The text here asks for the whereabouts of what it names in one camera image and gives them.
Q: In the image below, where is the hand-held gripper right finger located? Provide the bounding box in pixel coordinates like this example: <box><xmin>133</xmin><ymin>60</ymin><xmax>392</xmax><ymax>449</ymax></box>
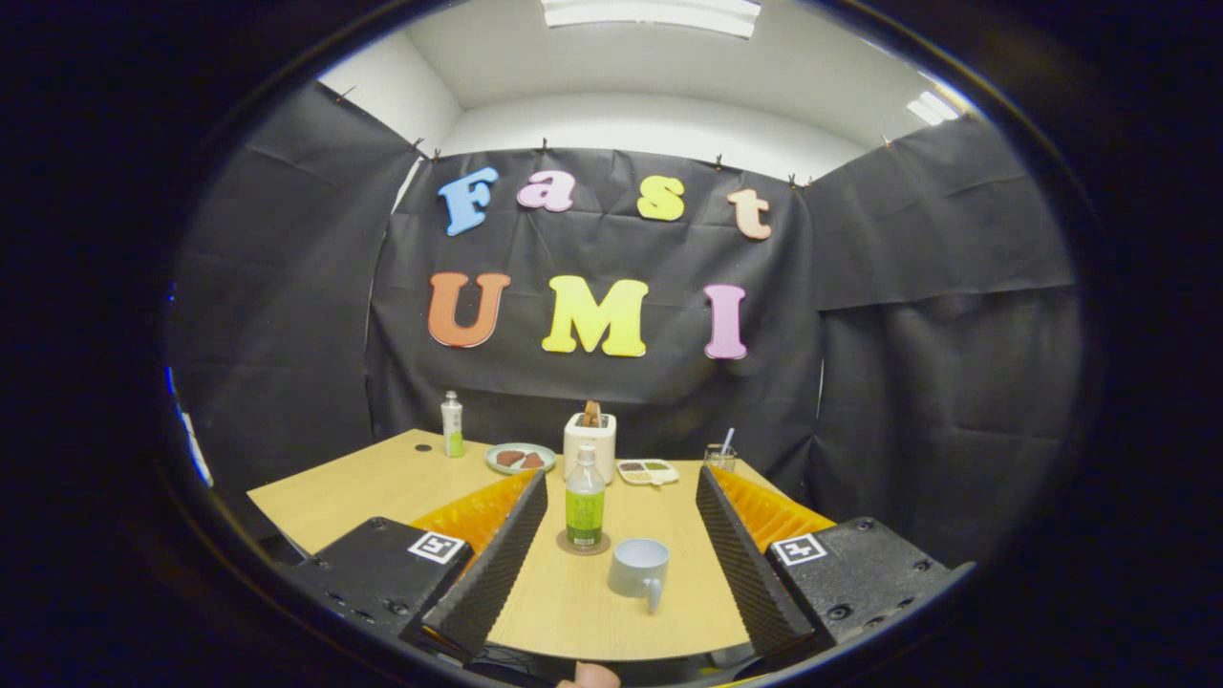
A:
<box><xmin>696</xmin><ymin>465</ymin><xmax>956</xmax><ymax>667</ymax></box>

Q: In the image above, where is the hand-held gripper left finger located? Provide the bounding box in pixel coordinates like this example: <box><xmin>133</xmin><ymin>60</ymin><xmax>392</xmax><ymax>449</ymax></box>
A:
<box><xmin>277</xmin><ymin>468</ymin><xmax>550</xmax><ymax>665</ymax></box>

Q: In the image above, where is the clear juice bottle green label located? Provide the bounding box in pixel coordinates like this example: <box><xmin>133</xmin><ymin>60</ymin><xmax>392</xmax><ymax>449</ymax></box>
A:
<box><xmin>565</xmin><ymin>444</ymin><xmax>607</xmax><ymax>548</ymax></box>

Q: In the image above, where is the white cup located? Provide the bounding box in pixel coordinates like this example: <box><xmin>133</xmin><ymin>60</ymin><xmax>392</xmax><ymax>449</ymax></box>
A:
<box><xmin>609</xmin><ymin>538</ymin><xmax>671</xmax><ymax>614</ymax></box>

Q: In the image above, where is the pale green plate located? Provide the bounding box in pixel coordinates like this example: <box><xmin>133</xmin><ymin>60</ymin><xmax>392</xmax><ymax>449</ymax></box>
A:
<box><xmin>485</xmin><ymin>442</ymin><xmax>557</xmax><ymax>476</ymax></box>

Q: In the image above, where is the white divided snack tray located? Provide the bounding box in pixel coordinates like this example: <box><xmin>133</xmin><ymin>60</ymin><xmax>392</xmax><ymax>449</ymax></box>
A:
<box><xmin>616</xmin><ymin>459</ymin><xmax>680</xmax><ymax>486</ymax></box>

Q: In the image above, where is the wooden table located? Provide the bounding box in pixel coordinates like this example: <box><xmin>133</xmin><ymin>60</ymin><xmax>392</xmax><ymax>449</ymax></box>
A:
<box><xmin>247</xmin><ymin>429</ymin><xmax>842</xmax><ymax>662</ymax></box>

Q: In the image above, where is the white and green tube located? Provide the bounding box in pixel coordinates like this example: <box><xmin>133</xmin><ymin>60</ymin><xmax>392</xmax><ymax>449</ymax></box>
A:
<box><xmin>440</xmin><ymin>390</ymin><xmax>465</xmax><ymax>459</ymax></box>

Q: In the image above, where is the white toaster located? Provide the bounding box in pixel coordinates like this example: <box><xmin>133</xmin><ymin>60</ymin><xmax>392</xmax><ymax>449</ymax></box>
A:
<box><xmin>563</xmin><ymin>412</ymin><xmax>617</xmax><ymax>484</ymax></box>

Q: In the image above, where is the black backdrop cloth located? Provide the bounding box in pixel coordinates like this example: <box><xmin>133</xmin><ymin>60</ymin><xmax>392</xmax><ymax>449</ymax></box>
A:
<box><xmin>167</xmin><ymin>81</ymin><xmax>1081</xmax><ymax>565</ymax></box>

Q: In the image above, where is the long ceiling light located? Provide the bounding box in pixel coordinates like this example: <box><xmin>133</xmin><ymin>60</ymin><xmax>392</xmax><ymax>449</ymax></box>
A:
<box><xmin>542</xmin><ymin>0</ymin><xmax>762</xmax><ymax>39</ymax></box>

